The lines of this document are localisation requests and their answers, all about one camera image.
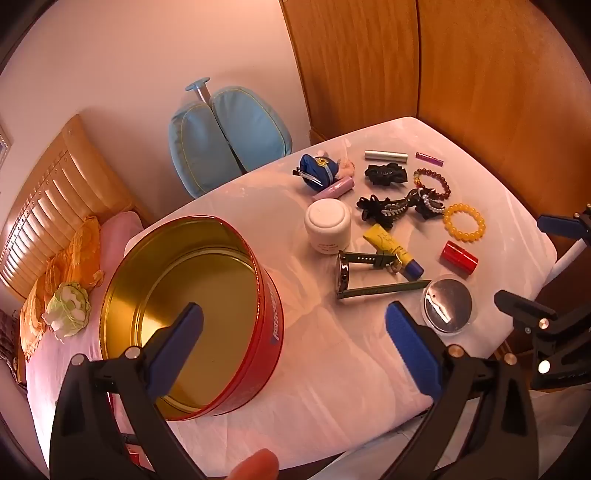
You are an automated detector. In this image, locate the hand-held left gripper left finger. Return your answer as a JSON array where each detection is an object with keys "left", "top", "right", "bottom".
[{"left": 50, "top": 302, "right": 206, "bottom": 480}]

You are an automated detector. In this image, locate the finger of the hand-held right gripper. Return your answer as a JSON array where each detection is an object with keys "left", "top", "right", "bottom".
[
  {"left": 494, "top": 290, "right": 591, "bottom": 341},
  {"left": 537, "top": 202, "right": 591, "bottom": 241}
]

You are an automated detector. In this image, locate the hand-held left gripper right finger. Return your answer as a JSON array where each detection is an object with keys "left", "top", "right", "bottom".
[{"left": 385, "top": 301, "right": 540, "bottom": 480}]

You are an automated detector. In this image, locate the round compact mirror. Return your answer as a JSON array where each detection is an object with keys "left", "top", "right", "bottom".
[{"left": 423, "top": 274, "right": 475, "bottom": 334}]

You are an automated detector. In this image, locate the round red tin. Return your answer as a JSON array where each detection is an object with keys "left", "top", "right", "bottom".
[{"left": 99, "top": 215, "right": 284, "bottom": 422}]

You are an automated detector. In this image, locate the red lipstick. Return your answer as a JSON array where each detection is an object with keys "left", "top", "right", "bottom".
[{"left": 440, "top": 240, "right": 478, "bottom": 277}]

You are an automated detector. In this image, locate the green strap watch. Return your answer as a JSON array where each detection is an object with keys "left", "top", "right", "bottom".
[{"left": 335, "top": 250, "right": 432, "bottom": 302}]

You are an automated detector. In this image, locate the yellow tube with blue cap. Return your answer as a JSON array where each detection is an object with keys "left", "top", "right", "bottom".
[{"left": 362, "top": 224, "right": 424, "bottom": 280}]

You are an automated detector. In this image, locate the yellow bead bracelet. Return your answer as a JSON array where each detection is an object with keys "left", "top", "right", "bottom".
[{"left": 443, "top": 203, "right": 486, "bottom": 243}]

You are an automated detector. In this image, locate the dark red bead bracelet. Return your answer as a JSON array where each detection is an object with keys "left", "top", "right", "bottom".
[{"left": 413, "top": 168, "right": 451, "bottom": 200}]

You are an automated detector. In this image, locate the black pearl hair bow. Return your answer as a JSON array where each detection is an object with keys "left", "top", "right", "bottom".
[{"left": 405, "top": 182, "right": 447, "bottom": 221}]

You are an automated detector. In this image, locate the black rhinestone hair clip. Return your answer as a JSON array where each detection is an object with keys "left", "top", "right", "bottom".
[{"left": 356, "top": 194, "right": 416, "bottom": 230}]

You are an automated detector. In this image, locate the white cream jar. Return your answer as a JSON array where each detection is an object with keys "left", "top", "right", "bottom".
[{"left": 304, "top": 199, "right": 352, "bottom": 256}]

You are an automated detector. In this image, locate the lilac lipstick tube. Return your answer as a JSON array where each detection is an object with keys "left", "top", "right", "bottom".
[{"left": 311, "top": 179, "right": 355, "bottom": 201}]

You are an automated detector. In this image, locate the silver tube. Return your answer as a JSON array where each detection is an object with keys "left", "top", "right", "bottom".
[{"left": 365, "top": 148, "right": 410, "bottom": 163}]

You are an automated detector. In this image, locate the blue plush keychain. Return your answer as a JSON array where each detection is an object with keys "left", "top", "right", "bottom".
[{"left": 292, "top": 150, "right": 356, "bottom": 191}]

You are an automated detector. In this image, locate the person's left hand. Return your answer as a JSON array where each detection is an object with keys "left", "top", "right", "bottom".
[{"left": 228, "top": 449, "right": 280, "bottom": 480}]

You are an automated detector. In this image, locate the cabbage plush toy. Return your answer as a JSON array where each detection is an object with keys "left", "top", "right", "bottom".
[{"left": 42, "top": 281, "right": 92, "bottom": 343}]

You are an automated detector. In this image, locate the pink pillow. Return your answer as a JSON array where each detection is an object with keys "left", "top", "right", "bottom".
[{"left": 99, "top": 210, "right": 144, "bottom": 278}]

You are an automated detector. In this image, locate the orange pillow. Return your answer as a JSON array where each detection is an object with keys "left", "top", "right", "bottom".
[{"left": 21, "top": 216, "right": 103, "bottom": 361}]

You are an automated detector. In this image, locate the pink bed sheet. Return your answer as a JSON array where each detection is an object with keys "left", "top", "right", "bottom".
[{"left": 25, "top": 258, "right": 139, "bottom": 476}]

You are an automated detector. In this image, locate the wooden wardrobe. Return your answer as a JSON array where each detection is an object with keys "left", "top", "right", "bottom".
[{"left": 279, "top": 0, "right": 591, "bottom": 287}]

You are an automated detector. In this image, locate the blue padded chair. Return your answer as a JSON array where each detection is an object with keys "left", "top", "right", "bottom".
[{"left": 168, "top": 78, "right": 293, "bottom": 198}]

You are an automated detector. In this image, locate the white table frame tube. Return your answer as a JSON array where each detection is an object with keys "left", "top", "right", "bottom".
[{"left": 551, "top": 239, "right": 583, "bottom": 278}]

